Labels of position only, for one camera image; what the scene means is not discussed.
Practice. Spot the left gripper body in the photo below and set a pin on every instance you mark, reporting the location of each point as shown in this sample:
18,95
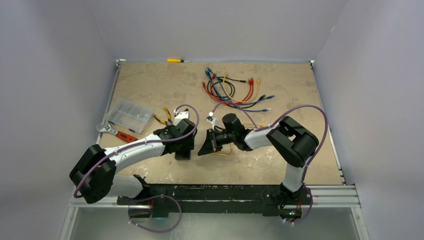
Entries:
187,144

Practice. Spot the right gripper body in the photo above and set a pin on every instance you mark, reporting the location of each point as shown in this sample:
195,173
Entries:
224,137

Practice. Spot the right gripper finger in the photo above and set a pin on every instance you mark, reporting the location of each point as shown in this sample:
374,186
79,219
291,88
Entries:
210,144
217,146

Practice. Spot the black network switch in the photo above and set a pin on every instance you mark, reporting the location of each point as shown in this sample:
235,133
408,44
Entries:
183,154

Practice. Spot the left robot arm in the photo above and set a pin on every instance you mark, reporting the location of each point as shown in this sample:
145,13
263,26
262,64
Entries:
94,173

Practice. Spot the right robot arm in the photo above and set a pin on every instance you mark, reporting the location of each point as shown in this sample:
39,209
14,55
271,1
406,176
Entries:
293,142

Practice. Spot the clear plastic parts box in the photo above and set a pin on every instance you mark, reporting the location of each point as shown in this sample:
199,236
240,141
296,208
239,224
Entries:
130,115

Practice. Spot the yellow screwdriver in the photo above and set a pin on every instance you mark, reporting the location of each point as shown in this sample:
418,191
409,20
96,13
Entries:
175,60

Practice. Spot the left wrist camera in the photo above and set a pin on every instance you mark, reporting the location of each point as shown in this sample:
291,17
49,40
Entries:
179,115

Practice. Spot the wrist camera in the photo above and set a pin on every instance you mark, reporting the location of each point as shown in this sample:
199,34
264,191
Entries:
212,120
179,115

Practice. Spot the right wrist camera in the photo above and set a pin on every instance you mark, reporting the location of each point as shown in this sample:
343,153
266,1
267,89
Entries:
212,120

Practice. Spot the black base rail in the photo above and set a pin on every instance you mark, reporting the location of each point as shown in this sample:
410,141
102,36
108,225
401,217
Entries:
268,200

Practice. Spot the red handled adjustable wrench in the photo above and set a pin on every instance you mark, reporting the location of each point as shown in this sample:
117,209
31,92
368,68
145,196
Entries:
107,128

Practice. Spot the aluminium table frame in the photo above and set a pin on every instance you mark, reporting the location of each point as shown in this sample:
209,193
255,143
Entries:
331,196

